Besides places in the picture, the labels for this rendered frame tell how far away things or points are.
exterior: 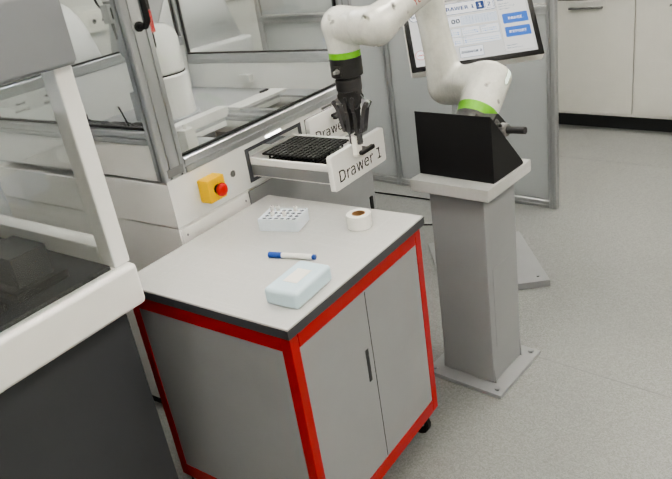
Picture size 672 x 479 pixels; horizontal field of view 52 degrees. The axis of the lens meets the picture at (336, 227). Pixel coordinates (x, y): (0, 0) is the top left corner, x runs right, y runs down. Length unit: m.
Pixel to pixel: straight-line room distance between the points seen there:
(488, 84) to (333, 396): 1.08
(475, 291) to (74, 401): 1.28
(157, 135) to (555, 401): 1.52
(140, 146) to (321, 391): 0.86
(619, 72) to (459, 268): 2.78
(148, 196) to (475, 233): 1.01
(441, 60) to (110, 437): 1.48
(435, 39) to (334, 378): 1.14
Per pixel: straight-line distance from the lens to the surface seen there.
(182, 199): 2.03
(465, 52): 2.80
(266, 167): 2.18
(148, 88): 1.94
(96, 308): 1.59
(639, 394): 2.51
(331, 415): 1.75
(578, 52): 4.91
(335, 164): 2.00
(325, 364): 1.67
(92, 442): 1.79
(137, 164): 2.06
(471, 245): 2.23
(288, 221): 1.94
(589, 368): 2.60
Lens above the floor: 1.55
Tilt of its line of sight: 24 degrees down
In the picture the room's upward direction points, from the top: 9 degrees counter-clockwise
